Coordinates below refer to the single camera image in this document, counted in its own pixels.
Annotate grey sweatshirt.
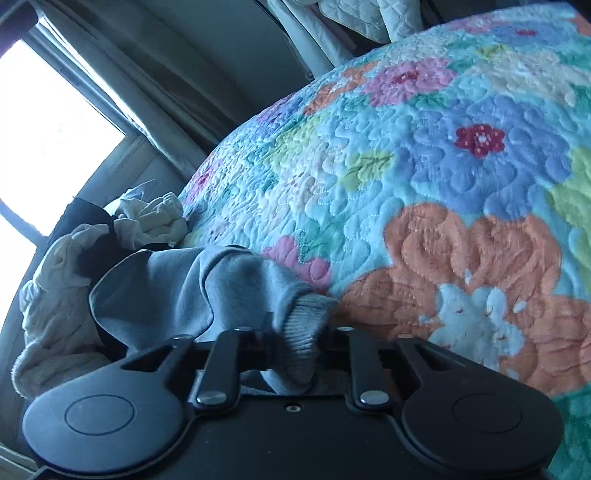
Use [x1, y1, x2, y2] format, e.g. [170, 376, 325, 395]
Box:
[89, 246, 341, 397]

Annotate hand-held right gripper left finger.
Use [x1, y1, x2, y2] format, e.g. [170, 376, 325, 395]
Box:
[121, 329, 242, 409]

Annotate cream knitted garment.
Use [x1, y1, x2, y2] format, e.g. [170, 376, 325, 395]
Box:
[11, 224, 122, 400]

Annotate white quilted pillows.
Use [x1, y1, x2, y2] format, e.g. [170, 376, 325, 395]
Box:
[262, 0, 441, 70]

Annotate white crumpled garment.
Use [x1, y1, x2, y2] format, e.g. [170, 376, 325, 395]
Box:
[113, 193, 188, 253]

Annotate black garment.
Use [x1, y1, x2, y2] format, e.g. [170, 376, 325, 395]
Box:
[55, 198, 117, 288]

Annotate window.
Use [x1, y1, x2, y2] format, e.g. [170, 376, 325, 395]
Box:
[0, 39, 127, 260]

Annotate floral quilted bedspread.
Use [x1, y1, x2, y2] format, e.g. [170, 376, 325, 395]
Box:
[178, 4, 591, 480]

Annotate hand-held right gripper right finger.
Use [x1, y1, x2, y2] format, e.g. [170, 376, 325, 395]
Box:
[335, 325, 465, 412]

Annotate grey curtain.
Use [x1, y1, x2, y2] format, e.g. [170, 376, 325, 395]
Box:
[34, 0, 308, 185]

